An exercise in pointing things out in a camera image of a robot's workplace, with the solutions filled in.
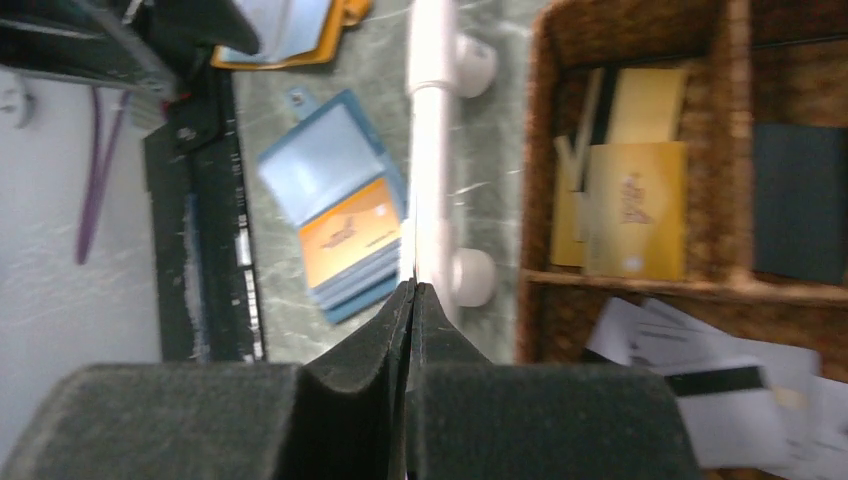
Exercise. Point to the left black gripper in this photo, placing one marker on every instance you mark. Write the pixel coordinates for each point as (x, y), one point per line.
(159, 49)

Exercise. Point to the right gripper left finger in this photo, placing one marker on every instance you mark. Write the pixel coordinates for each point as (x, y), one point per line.
(336, 417)

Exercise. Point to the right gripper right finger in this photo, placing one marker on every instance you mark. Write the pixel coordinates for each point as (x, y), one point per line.
(469, 418)

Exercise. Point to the gold credit card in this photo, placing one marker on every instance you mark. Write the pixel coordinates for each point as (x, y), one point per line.
(348, 232)

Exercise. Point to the blue card holder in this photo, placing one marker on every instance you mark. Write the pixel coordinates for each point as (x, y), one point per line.
(332, 152)

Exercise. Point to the black credit card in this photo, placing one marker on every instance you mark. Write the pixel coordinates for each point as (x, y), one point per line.
(800, 202)

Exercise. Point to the orange card holder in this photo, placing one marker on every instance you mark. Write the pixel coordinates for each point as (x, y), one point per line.
(292, 33)

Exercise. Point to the gold cards in basket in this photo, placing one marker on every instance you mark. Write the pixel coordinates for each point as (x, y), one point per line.
(620, 201)

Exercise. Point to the grey cards in basket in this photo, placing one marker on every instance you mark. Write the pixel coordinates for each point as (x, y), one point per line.
(745, 403)

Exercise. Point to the brown wicker divided basket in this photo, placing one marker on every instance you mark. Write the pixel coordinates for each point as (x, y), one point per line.
(747, 63)

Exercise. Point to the white PVC pipe frame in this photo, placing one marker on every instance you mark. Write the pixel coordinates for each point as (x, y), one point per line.
(442, 65)

